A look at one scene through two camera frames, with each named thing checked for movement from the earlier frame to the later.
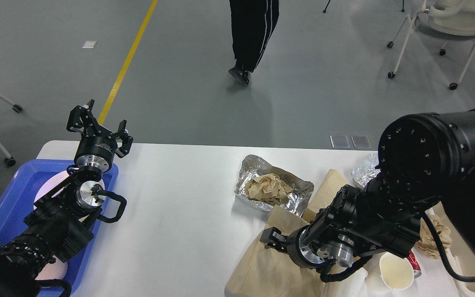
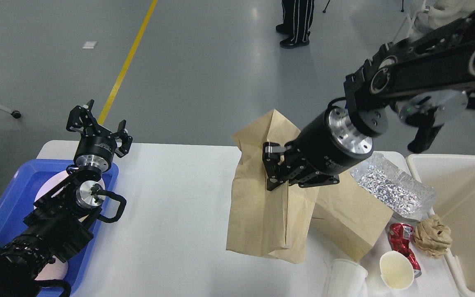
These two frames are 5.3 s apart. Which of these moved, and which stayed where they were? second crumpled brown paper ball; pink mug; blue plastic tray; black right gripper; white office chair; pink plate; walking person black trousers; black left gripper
Moved: black right gripper; walking person black trousers
Stayed: white office chair; blue plastic tray; pink plate; second crumpled brown paper ball; black left gripper; pink mug
